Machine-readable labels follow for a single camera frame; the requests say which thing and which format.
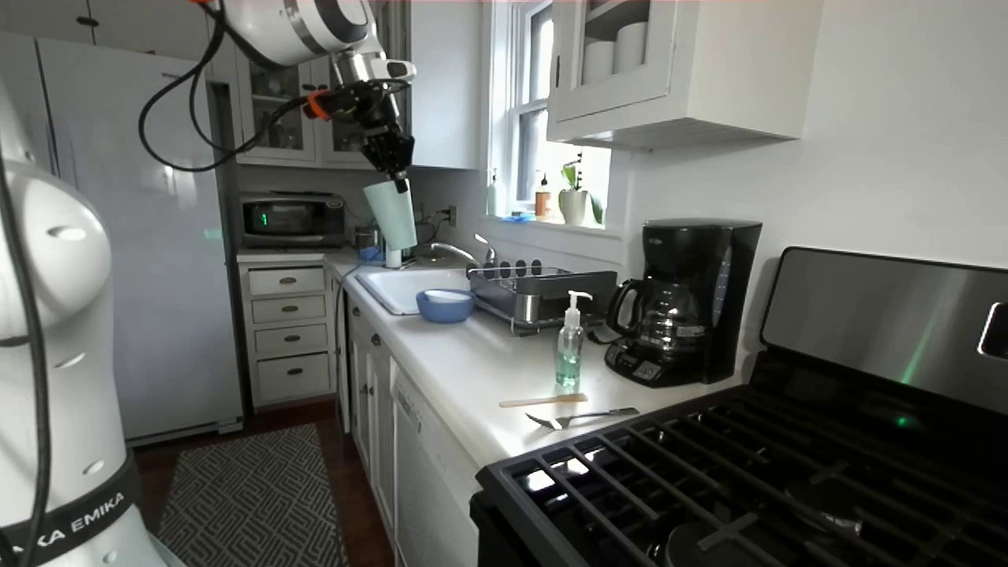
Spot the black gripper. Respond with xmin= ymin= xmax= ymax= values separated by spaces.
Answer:
xmin=354 ymin=86 xmax=420 ymax=199

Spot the light teal plastic cup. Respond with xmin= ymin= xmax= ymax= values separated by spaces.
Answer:
xmin=360 ymin=177 xmax=423 ymax=254

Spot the chrome faucet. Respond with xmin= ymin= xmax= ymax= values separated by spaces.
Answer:
xmin=423 ymin=234 xmax=505 ymax=275

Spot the white glass door cabinet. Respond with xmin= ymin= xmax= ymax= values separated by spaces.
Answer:
xmin=204 ymin=0 xmax=484 ymax=177

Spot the white kitchen sink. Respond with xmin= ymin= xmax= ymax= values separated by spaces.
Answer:
xmin=350 ymin=264 xmax=476 ymax=321

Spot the black microwave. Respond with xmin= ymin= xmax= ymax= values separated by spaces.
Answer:
xmin=238 ymin=192 xmax=350 ymax=252

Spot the blue bowl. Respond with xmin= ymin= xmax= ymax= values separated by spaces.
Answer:
xmin=413 ymin=288 xmax=478 ymax=326

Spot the white framed window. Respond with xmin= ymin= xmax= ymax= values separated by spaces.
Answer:
xmin=484 ymin=0 xmax=613 ymax=235

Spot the orange soap bottle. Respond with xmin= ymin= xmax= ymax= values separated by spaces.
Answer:
xmin=533 ymin=169 xmax=555 ymax=224

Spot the plant in white pot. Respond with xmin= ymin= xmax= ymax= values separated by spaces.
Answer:
xmin=555 ymin=153 xmax=609 ymax=231

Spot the metal dish rack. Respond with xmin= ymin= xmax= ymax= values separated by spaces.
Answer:
xmin=468 ymin=260 xmax=622 ymax=341

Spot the white drawer unit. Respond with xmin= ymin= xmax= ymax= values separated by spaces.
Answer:
xmin=234 ymin=252 xmax=346 ymax=416

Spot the white mug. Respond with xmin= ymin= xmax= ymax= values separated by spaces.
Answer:
xmin=612 ymin=20 xmax=650 ymax=79
xmin=581 ymin=37 xmax=618 ymax=88

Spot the green soap pump bottle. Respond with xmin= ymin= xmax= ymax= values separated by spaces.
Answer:
xmin=552 ymin=291 xmax=596 ymax=399

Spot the white refrigerator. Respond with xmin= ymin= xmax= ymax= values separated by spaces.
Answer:
xmin=0 ymin=28 xmax=249 ymax=450

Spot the white base cabinet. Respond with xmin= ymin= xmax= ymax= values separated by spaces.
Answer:
xmin=339 ymin=279 xmax=482 ymax=567

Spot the metal fork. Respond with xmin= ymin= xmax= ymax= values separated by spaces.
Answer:
xmin=522 ymin=399 xmax=639 ymax=434

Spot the black coffee maker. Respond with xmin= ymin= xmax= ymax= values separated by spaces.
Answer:
xmin=601 ymin=217 xmax=767 ymax=390

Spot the white cabinet with mugs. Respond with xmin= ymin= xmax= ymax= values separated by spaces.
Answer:
xmin=546 ymin=0 xmax=828 ymax=152

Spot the grey patterned rug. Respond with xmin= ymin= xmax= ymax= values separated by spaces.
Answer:
xmin=151 ymin=422 xmax=354 ymax=567

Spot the black gas stove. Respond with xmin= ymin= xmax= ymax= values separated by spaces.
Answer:
xmin=468 ymin=247 xmax=1008 ymax=567

